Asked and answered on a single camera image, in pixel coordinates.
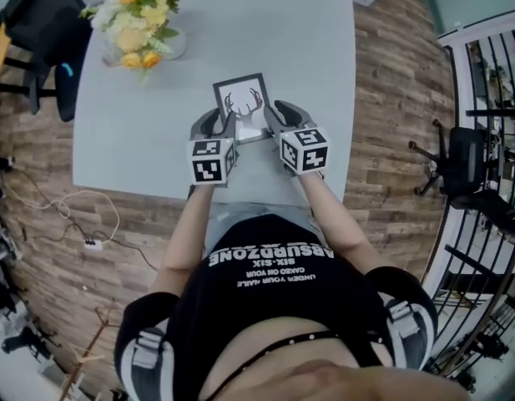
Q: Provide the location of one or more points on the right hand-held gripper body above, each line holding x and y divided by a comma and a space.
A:
304, 150

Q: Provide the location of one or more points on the black swivel office chair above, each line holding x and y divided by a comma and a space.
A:
463, 161

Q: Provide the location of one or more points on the clear glass vase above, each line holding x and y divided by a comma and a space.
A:
177, 45

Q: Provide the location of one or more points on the black deer print picture frame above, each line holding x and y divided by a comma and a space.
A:
257, 82

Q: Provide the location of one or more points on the person's left forearm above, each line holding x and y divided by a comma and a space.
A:
186, 232

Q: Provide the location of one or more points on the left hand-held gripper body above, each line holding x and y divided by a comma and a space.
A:
207, 161

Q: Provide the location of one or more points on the grey and black harness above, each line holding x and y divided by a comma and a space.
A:
150, 349

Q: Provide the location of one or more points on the black printed t-shirt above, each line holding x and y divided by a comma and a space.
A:
278, 299

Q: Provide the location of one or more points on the wooden coat rack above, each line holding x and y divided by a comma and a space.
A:
94, 345

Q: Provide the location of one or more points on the person's right forearm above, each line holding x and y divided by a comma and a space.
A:
336, 219

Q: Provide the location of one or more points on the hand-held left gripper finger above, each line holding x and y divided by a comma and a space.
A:
228, 125

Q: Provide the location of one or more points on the black office chair blue accent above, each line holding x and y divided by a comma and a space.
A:
44, 27

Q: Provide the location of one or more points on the yellow and pink flower bouquet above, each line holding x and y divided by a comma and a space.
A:
134, 23

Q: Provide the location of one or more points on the grey shorts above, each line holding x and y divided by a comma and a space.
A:
257, 213

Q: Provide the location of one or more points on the black metal railing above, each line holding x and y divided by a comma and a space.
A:
482, 224

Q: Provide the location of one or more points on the white power strip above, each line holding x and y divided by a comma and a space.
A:
93, 244

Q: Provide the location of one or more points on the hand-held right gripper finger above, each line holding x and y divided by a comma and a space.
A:
271, 121

